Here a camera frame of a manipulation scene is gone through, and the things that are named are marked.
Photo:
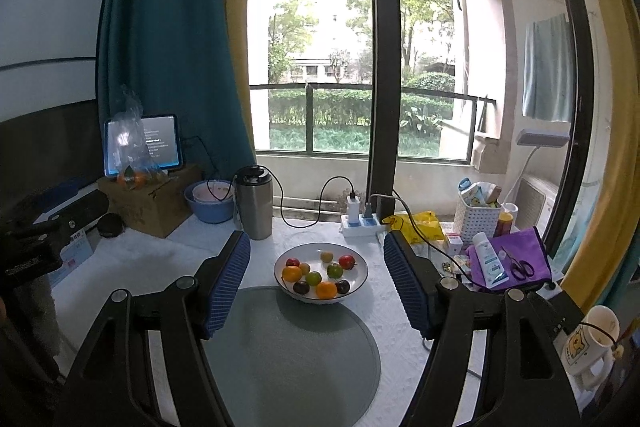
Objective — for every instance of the grey round mat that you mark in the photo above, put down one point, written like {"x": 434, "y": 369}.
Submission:
{"x": 300, "y": 357}

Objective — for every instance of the black scissors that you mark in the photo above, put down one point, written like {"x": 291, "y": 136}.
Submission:
{"x": 520, "y": 267}

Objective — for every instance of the white lotion tube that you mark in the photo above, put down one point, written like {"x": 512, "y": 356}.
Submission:
{"x": 492, "y": 262}

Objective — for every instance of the black device with buttons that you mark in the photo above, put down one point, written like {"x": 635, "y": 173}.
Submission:
{"x": 560, "y": 319}

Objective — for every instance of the cardboard box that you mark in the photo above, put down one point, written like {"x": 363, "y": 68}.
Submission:
{"x": 145, "y": 207}

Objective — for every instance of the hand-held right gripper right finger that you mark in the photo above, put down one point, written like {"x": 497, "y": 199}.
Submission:
{"x": 407, "y": 287}

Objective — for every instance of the grey plug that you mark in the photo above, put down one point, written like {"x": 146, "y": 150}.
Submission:
{"x": 367, "y": 210}

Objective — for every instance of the shiny snack packet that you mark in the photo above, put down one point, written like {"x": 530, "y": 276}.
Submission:
{"x": 462, "y": 262}

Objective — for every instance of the white tablecloth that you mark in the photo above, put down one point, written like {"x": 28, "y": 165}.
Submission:
{"x": 395, "y": 357}

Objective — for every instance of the tablet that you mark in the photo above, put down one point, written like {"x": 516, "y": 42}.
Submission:
{"x": 162, "y": 142}

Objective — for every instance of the black balcony railing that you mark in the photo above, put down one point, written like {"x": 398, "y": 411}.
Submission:
{"x": 310, "y": 117}

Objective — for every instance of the black power adapter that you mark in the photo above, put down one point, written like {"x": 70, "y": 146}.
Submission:
{"x": 385, "y": 207}

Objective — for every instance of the printed packet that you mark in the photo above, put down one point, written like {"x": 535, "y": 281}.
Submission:
{"x": 485, "y": 194}

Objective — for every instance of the person's left forearm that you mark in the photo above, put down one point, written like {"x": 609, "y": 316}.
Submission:
{"x": 30, "y": 322}

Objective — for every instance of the blue cap bottle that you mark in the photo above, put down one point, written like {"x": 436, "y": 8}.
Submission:
{"x": 464, "y": 187}

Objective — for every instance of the grey desk lamp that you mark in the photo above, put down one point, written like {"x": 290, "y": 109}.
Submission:
{"x": 542, "y": 139}

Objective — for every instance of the white plate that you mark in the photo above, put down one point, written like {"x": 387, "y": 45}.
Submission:
{"x": 300, "y": 252}

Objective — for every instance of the white paper card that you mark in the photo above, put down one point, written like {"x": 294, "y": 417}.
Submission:
{"x": 75, "y": 252}

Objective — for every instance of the white charger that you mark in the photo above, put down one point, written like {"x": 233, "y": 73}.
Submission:
{"x": 353, "y": 207}

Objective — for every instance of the steel tumbler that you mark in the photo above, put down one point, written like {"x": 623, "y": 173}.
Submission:
{"x": 254, "y": 207}

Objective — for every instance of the blue bowl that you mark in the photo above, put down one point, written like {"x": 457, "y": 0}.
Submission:
{"x": 210, "y": 212}

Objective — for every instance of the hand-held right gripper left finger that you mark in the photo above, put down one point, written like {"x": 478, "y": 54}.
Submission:
{"x": 227, "y": 287}

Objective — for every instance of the small white pink box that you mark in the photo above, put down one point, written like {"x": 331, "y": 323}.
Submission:
{"x": 452, "y": 244}

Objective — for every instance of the clear plastic bag of oranges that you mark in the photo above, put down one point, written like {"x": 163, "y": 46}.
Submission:
{"x": 131, "y": 157}

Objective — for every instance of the light blue hanging towel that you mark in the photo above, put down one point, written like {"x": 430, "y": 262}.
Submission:
{"x": 547, "y": 67}

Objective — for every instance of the small orange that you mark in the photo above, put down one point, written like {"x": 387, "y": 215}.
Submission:
{"x": 292, "y": 274}
{"x": 326, "y": 290}

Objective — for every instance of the black round object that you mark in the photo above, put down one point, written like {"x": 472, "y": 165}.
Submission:
{"x": 110, "y": 224}

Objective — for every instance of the white plastic basket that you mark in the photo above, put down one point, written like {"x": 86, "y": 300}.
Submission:
{"x": 480, "y": 222}

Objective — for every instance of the yellow curtain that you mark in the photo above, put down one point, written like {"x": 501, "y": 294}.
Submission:
{"x": 235, "y": 7}
{"x": 600, "y": 107}

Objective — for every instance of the black window frame post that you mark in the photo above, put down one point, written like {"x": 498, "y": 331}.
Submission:
{"x": 382, "y": 57}

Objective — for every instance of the yellow plastic bag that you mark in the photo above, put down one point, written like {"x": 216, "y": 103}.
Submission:
{"x": 425, "y": 227}

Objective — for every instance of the dark purple fruit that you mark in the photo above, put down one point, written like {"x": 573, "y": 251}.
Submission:
{"x": 343, "y": 287}
{"x": 301, "y": 288}

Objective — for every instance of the small yellow green fruit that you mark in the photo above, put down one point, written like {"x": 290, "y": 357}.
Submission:
{"x": 305, "y": 268}

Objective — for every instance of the white cartoon mug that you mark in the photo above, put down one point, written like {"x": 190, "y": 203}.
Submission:
{"x": 590, "y": 347}

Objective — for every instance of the white bowl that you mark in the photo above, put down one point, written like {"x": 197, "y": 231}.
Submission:
{"x": 212, "y": 192}

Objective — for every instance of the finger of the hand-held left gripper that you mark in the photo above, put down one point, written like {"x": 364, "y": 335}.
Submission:
{"x": 65, "y": 192}
{"x": 85, "y": 209}

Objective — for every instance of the purple cloth pouch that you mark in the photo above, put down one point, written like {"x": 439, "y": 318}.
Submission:
{"x": 530, "y": 252}

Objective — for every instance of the white power strip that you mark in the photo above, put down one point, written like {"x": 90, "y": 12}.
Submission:
{"x": 360, "y": 228}

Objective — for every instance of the teal curtain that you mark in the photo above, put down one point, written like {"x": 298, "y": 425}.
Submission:
{"x": 165, "y": 32}

